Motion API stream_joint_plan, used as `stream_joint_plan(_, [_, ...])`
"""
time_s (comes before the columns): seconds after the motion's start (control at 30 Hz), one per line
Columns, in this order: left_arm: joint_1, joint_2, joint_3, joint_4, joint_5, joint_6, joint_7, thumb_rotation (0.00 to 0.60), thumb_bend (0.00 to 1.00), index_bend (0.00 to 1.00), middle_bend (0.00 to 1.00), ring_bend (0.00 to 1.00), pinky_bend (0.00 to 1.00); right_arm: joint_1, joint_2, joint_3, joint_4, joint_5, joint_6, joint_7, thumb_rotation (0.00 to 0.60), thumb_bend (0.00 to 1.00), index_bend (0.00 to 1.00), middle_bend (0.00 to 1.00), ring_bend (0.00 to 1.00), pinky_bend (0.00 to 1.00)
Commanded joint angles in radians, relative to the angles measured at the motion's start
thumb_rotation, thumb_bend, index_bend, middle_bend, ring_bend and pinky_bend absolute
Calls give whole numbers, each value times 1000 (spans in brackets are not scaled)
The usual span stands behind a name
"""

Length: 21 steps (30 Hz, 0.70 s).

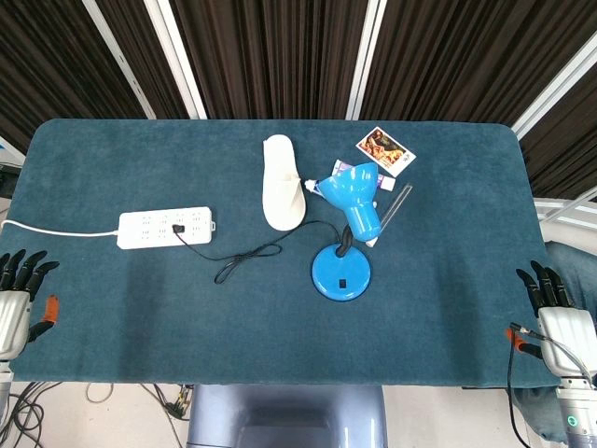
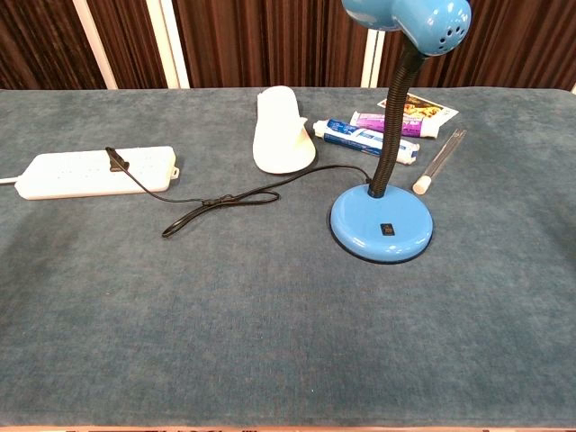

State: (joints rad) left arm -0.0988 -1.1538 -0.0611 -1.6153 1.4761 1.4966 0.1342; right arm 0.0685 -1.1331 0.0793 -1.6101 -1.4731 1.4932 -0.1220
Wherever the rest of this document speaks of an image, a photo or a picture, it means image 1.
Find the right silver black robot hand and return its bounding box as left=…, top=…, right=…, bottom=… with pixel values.
left=507, top=259, right=597, bottom=379

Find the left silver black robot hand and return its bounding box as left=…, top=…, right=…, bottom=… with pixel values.
left=0, top=249, right=61, bottom=361

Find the blue desk lamp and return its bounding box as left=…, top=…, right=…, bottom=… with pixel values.
left=311, top=161, right=383, bottom=302

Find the white power strip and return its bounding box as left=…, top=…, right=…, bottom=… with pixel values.
left=118, top=206, right=217, bottom=251

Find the blue plush table mat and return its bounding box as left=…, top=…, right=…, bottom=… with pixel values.
left=0, top=118, right=562, bottom=389

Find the clear tube with white cap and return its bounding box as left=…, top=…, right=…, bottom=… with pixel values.
left=365, top=182, right=414, bottom=248

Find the printed photo card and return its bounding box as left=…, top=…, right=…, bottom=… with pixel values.
left=354, top=126, right=417, bottom=178

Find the purple white toothpaste tube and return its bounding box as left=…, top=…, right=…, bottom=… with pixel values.
left=331, top=158, right=398, bottom=191

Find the blue grey robot torso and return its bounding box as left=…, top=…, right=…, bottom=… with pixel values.
left=186, top=383, right=389, bottom=448

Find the white slipper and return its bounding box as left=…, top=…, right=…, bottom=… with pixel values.
left=261, top=133, right=308, bottom=231

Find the dark pleated curtain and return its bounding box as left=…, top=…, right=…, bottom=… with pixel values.
left=0, top=0, right=597, bottom=202

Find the thin grey hand cable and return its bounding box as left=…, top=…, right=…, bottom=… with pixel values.
left=525, top=328, right=597, bottom=377

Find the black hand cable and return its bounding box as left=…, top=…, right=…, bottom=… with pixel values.
left=506, top=321, right=535, bottom=448

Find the white power strip cable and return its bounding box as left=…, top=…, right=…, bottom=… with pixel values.
left=0, top=219, right=121, bottom=237

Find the black floor cable tangle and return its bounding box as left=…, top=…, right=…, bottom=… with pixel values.
left=0, top=381, right=52, bottom=448

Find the grey floor cable loop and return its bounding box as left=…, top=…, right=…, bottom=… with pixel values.
left=85, top=382, right=116, bottom=404

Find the black power cord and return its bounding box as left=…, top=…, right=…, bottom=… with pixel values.
left=172, top=219, right=349, bottom=286

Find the white frame post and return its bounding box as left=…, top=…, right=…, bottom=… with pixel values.
left=82, top=0, right=156, bottom=119
left=509, top=31, right=597, bottom=140
left=143, top=0, right=208, bottom=120
left=345, top=0, right=389, bottom=120

